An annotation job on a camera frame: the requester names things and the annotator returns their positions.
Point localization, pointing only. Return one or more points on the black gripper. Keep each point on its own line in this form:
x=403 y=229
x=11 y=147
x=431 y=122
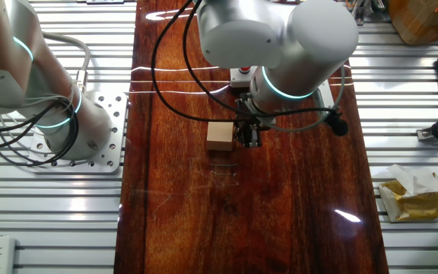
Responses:
x=246 y=112

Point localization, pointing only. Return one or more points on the small wooden block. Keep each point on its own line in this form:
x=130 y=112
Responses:
x=219 y=134

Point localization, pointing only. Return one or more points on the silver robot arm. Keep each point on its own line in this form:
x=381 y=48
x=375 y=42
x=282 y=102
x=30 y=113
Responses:
x=272 y=30

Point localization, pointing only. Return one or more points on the grey box with red button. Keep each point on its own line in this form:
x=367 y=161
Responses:
x=238 y=80

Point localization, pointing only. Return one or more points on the dark red wooden board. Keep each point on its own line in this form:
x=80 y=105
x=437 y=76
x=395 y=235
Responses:
x=223 y=190

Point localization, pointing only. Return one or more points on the gold tissue pack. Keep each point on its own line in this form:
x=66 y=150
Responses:
x=416 y=205

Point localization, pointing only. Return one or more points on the brown cardboard box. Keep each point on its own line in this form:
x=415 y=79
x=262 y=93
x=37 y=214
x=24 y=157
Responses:
x=420 y=19

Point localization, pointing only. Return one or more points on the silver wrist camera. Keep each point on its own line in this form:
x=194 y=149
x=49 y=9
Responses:
x=324 y=98

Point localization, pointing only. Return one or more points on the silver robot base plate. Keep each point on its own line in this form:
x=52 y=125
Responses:
x=112 y=152

